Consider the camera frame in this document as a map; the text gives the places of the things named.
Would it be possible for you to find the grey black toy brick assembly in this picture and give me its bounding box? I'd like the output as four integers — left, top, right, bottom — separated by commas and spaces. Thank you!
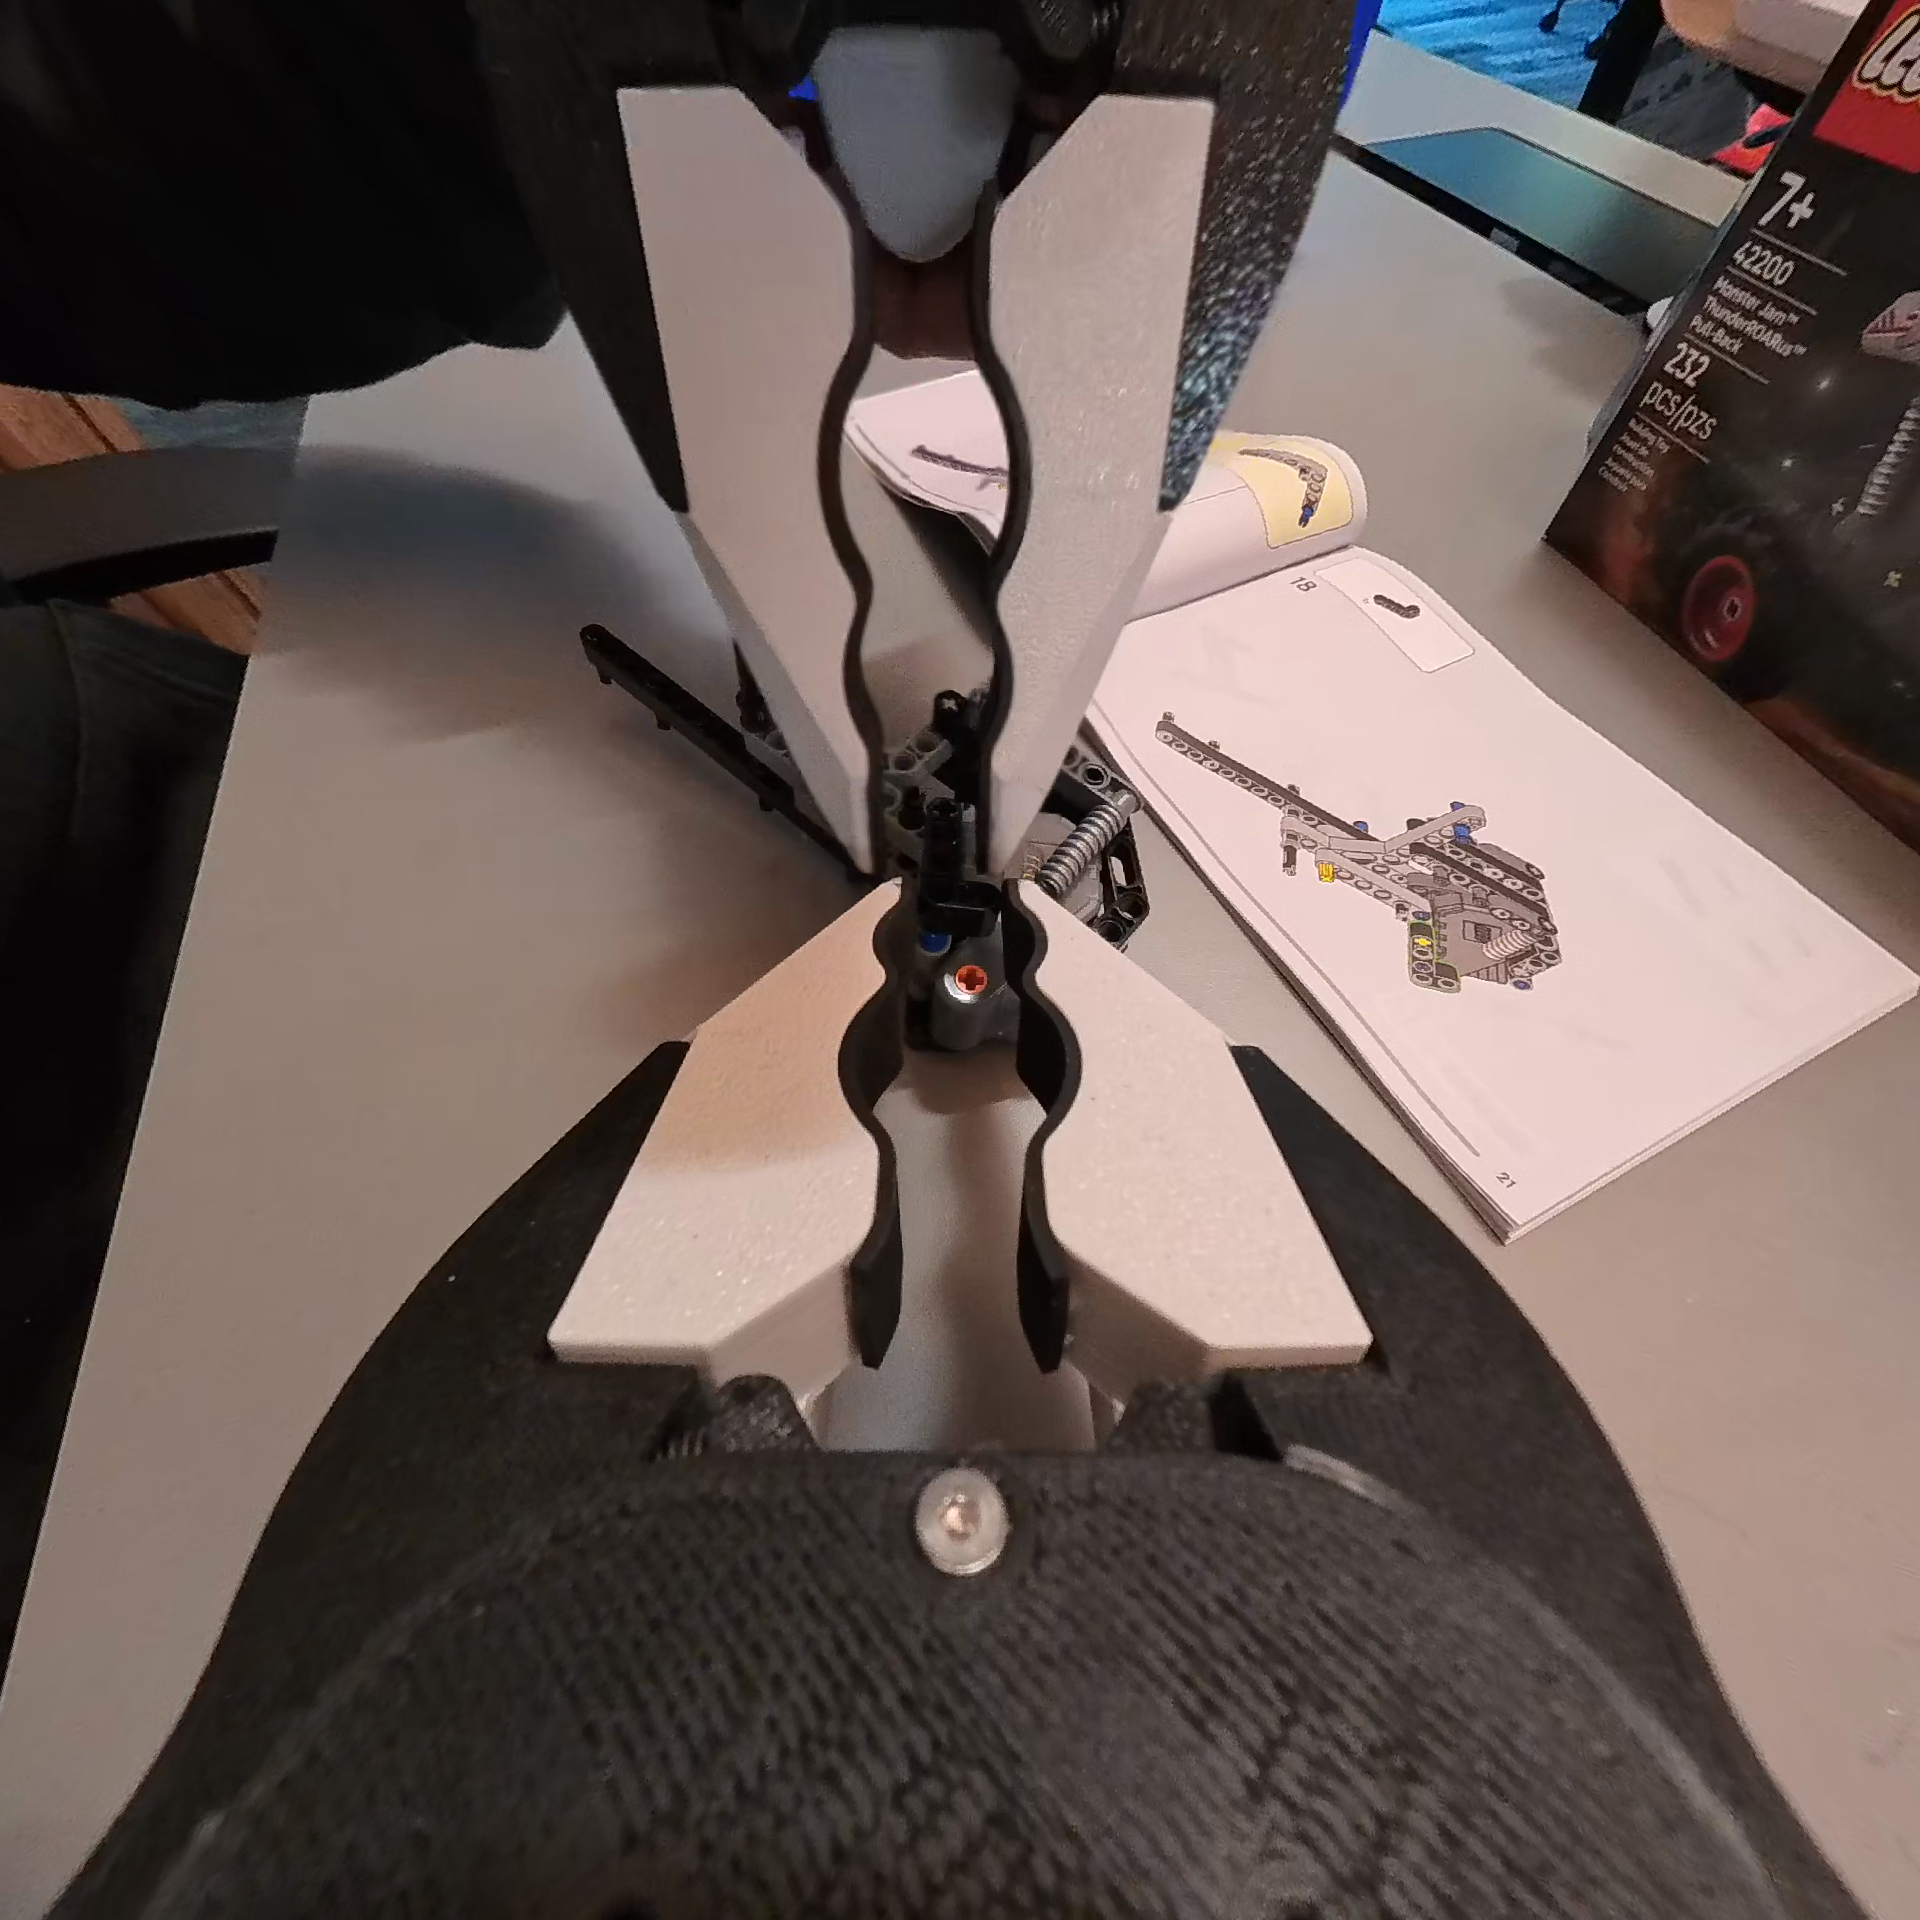
583, 621, 1154, 1057

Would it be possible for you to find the grey desk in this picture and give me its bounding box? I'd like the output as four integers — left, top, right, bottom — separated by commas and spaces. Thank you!
0, 29, 1920, 1920

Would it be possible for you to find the toy brick set box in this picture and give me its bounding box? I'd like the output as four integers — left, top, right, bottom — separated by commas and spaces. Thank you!
1542, 0, 1920, 856

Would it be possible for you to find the person's dark clothing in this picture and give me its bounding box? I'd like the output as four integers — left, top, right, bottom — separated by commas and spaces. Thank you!
0, 596, 253, 1666

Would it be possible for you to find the dark grey laptop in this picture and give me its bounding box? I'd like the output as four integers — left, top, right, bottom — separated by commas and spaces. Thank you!
1335, 128, 1727, 318

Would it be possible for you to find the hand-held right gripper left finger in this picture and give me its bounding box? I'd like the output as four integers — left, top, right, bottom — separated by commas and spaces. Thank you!
543, 878, 923, 1396

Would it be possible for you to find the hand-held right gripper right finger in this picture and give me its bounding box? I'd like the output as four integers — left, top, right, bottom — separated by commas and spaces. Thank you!
1007, 878, 1375, 1396

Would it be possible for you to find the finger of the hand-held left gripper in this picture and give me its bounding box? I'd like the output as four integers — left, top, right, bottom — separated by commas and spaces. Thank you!
615, 85, 887, 884
968, 89, 1220, 879

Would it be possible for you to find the black chair armrest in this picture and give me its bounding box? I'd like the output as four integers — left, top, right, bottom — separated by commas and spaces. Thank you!
0, 448, 301, 600

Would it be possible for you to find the white instruction booklet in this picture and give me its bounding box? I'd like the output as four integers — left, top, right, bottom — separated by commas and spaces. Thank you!
844, 367, 1920, 1248

